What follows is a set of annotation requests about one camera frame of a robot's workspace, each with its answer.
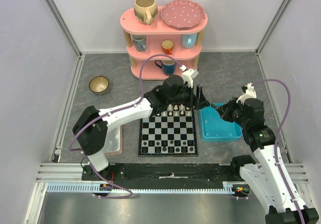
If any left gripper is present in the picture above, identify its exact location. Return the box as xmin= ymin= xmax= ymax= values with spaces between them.
xmin=168 ymin=81 xmax=210 ymax=111

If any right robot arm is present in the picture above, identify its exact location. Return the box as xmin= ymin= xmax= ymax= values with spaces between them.
xmin=197 ymin=94 xmax=319 ymax=223

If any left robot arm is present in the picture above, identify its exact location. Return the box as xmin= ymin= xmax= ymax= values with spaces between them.
xmin=73 ymin=75 xmax=210 ymax=180

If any black white chess board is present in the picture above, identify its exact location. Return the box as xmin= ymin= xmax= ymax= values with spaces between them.
xmin=138 ymin=105 xmax=198 ymax=157

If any blue plastic bin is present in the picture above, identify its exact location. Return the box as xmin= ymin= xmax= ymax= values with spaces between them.
xmin=199 ymin=106 xmax=242 ymax=142

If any dark blue mug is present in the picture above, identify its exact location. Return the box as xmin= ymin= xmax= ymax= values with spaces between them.
xmin=154 ymin=60 xmax=176 ymax=76

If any light blue mug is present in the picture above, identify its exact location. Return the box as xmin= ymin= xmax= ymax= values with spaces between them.
xmin=181 ymin=33 xmax=198 ymax=49

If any orange cup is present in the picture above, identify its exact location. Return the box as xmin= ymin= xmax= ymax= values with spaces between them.
xmin=161 ymin=39 xmax=175 ymax=55

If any pink three-tier shelf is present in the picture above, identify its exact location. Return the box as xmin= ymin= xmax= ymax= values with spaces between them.
xmin=120 ymin=0 xmax=208 ymax=80

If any grey mug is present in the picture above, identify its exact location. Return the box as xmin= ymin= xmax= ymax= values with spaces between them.
xmin=131 ymin=35 xmax=146 ymax=52

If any pink dotted plate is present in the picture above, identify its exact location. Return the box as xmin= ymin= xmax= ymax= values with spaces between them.
xmin=160 ymin=0 xmax=205 ymax=30

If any brown ceramic bowl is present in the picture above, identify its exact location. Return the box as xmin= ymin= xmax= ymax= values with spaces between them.
xmin=89 ymin=76 xmax=109 ymax=95

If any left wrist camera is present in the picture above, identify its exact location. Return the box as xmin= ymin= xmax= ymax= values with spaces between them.
xmin=180 ymin=65 xmax=199 ymax=88

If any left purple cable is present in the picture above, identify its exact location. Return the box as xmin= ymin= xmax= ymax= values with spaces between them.
xmin=68 ymin=54 xmax=188 ymax=199

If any purple cable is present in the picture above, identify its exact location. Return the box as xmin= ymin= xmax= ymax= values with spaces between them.
xmin=235 ymin=78 xmax=308 ymax=224
xmin=68 ymin=54 xmax=188 ymax=199

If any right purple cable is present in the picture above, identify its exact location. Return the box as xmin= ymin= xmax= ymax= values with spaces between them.
xmin=235 ymin=78 xmax=308 ymax=224

